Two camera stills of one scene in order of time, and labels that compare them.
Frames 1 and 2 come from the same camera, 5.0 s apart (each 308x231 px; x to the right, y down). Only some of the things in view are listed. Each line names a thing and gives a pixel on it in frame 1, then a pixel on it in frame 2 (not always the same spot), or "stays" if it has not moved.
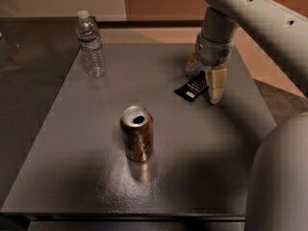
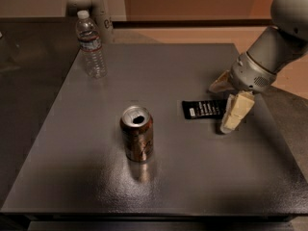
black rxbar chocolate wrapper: x=194 y=88 to x=194 y=109
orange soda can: x=137 y=125 stays
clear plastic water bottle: x=89 y=38 stays
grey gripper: x=213 y=53 to x=251 y=74
